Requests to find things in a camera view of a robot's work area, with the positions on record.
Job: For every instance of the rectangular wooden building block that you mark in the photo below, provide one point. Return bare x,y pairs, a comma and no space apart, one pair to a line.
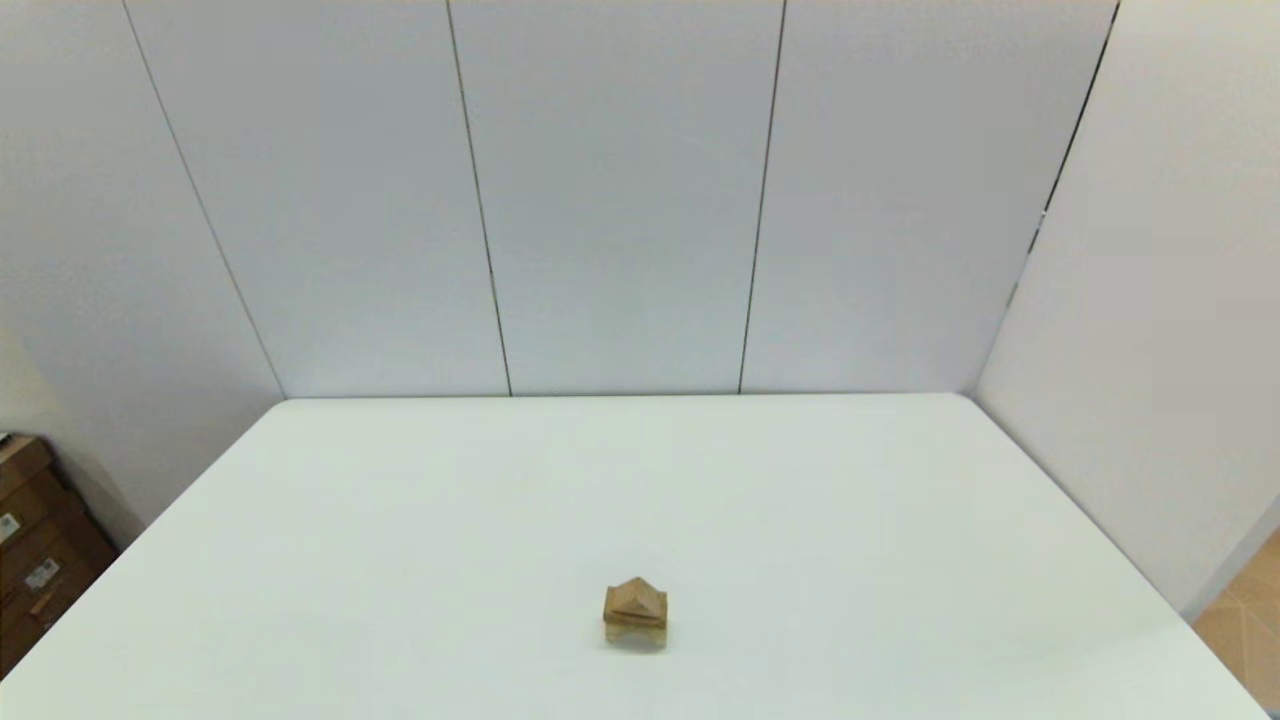
636,621

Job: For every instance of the arched wooden building block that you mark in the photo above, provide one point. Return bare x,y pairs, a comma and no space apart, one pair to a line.
636,640

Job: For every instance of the labelled brown cardboard box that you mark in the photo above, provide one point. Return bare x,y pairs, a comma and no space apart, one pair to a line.
35,545
65,600

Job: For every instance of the triangular wooden building block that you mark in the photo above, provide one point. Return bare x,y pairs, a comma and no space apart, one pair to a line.
636,596

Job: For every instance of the small brown cardboard box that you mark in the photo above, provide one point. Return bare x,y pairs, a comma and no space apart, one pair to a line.
20,460

